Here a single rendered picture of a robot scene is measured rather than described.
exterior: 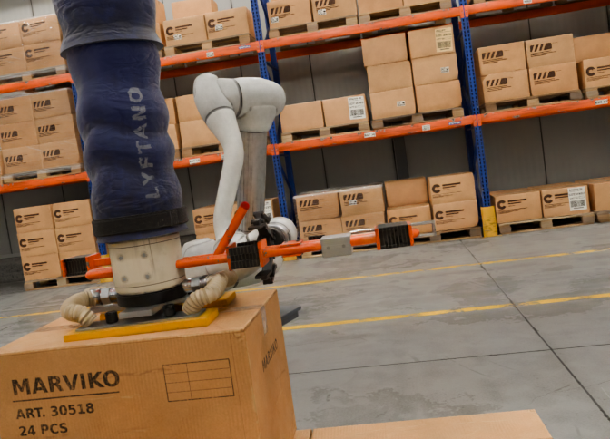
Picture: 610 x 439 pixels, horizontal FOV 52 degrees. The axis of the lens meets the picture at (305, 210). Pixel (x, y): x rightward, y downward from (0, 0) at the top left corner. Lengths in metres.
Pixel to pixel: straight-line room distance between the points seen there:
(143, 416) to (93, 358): 0.17
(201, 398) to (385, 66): 7.49
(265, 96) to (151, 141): 0.74
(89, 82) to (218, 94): 0.65
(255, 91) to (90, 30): 0.77
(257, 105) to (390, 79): 6.53
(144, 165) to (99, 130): 0.13
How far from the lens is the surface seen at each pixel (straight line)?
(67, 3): 1.56
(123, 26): 1.52
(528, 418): 1.79
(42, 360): 1.54
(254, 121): 2.16
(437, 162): 9.88
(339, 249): 1.46
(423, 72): 8.63
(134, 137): 1.49
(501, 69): 8.76
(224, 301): 1.60
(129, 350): 1.45
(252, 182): 2.22
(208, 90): 2.09
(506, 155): 10.00
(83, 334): 1.53
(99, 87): 1.51
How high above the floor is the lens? 1.27
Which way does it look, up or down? 4 degrees down
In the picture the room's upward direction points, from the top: 8 degrees counter-clockwise
